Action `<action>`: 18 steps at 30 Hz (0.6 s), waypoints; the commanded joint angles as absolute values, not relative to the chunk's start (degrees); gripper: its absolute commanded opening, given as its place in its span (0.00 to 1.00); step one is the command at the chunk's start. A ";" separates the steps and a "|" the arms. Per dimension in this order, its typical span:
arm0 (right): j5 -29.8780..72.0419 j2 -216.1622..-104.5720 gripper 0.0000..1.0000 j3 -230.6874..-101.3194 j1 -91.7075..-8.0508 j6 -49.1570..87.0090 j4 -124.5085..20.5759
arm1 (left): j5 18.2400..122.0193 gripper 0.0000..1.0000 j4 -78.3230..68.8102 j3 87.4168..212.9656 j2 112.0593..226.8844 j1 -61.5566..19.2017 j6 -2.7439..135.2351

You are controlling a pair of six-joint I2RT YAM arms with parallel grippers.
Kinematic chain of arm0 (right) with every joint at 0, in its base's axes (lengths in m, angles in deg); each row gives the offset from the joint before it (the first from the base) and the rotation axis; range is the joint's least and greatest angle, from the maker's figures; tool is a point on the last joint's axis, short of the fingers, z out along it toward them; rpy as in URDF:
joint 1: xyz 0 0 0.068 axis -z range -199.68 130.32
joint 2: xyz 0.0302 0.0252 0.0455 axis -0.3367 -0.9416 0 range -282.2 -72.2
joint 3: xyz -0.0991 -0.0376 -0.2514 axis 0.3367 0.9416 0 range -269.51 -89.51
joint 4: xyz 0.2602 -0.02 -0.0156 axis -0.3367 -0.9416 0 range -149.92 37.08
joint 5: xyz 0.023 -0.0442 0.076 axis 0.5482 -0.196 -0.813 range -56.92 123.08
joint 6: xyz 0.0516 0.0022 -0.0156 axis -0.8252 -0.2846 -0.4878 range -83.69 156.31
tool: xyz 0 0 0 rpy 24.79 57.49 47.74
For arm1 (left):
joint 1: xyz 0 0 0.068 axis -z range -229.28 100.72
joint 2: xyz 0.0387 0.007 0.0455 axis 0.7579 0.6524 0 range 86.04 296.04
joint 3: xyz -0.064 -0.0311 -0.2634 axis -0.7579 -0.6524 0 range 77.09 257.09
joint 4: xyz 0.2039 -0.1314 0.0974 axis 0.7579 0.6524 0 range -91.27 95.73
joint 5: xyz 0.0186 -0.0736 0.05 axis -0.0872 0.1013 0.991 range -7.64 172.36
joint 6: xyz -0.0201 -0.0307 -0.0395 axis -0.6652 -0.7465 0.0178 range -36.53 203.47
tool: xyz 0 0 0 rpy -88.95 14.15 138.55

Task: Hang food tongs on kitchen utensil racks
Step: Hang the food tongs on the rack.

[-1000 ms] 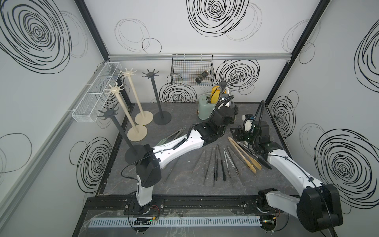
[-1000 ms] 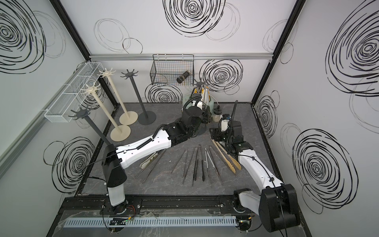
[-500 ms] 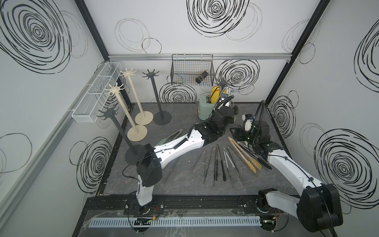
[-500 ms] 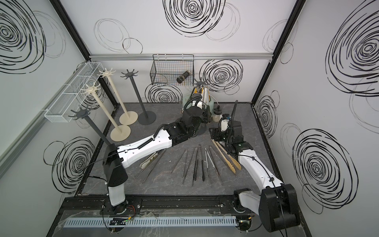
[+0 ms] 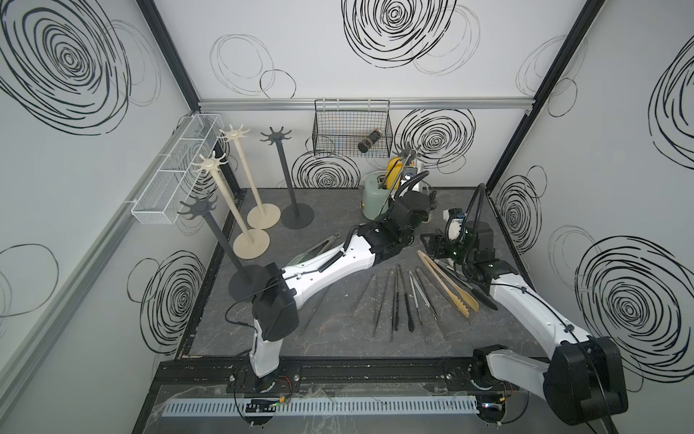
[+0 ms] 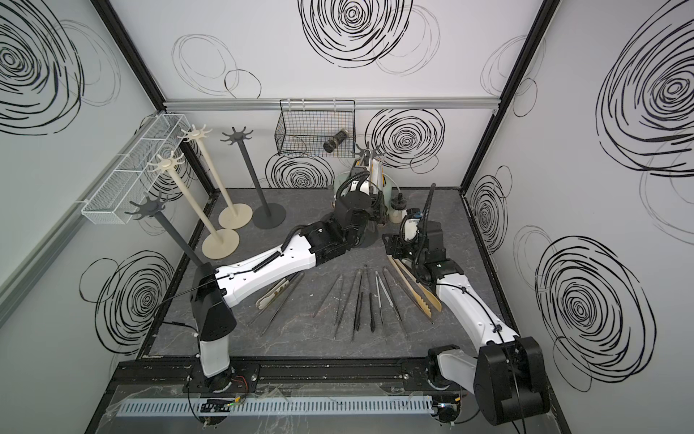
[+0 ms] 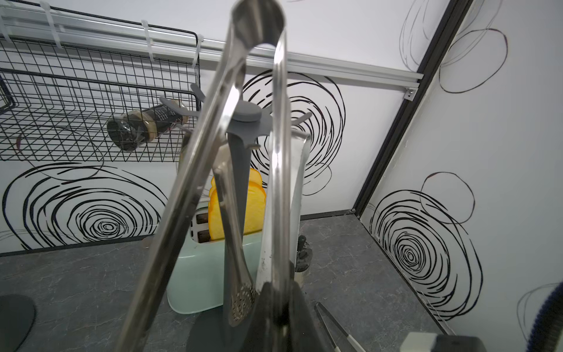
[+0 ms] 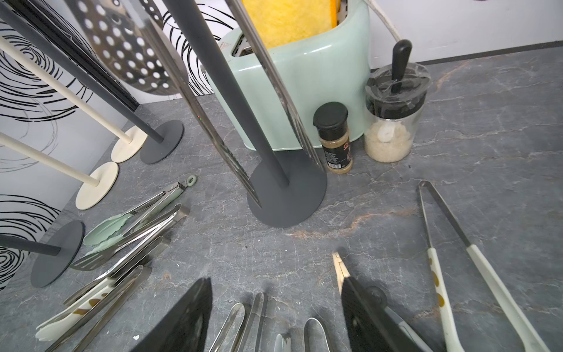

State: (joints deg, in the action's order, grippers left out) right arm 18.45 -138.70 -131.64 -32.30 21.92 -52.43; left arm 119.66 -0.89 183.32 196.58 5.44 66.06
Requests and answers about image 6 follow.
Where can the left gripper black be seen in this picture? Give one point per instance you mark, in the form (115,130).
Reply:
(372,207)

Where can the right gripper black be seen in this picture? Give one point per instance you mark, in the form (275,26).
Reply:
(394,246)

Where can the grey utensil rack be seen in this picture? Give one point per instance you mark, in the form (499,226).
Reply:
(368,154)
(153,208)
(268,215)

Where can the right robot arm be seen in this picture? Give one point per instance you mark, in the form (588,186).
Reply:
(506,374)

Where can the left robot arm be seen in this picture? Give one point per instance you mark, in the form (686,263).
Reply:
(305,247)

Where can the steel v-shaped tongs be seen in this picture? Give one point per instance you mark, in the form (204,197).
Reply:
(337,281)

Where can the black tweezer tongs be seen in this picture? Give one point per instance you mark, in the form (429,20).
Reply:
(363,289)

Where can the back cream utensil rack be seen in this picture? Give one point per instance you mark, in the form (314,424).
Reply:
(235,215)

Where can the cream utensil rack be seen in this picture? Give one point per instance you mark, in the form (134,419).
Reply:
(218,244)
(235,215)

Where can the large steel tongs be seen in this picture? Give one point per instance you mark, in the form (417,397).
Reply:
(291,287)

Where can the front cream utensil rack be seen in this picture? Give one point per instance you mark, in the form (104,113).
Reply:
(218,244)

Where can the mint green toaster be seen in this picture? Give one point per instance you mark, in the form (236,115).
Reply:
(387,184)

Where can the glass sugar jar black lid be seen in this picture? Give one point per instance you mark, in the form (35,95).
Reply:
(398,208)

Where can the dark bottle in basket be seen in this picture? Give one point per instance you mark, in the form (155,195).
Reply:
(332,143)

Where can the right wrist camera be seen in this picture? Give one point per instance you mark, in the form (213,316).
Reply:
(409,227)

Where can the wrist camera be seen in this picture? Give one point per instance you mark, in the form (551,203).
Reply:
(409,227)
(361,184)

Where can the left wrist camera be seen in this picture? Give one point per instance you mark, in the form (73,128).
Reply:
(361,184)

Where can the white handled slim tongs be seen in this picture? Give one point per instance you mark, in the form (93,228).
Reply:
(382,290)

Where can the black wire wall basket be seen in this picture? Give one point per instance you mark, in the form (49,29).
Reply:
(305,124)

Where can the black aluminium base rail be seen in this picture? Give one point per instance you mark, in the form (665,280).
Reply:
(248,374)

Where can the white wire wall basket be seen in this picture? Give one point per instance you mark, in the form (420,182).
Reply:
(135,176)

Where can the grey slotted cable duct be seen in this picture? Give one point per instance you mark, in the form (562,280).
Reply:
(278,406)

